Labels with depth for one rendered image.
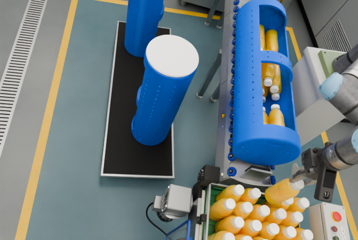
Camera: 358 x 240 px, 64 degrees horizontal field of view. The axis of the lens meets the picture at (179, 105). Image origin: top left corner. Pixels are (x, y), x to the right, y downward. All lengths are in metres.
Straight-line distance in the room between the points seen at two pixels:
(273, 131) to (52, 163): 1.62
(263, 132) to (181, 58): 0.58
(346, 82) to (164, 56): 0.87
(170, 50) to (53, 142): 1.25
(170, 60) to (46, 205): 1.33
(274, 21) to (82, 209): 1.75
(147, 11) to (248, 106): 1.24
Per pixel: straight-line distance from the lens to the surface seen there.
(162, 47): 1.51
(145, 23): 2.31
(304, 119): 1.81
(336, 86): 0.92
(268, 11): 1.81
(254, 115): 1.23
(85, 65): 2.71
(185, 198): 1.36
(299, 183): 1.10
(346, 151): 0.89
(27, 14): 3.17
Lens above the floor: 2.14
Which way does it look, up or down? 57 degrees down
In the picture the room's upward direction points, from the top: 24 degrees clockwise
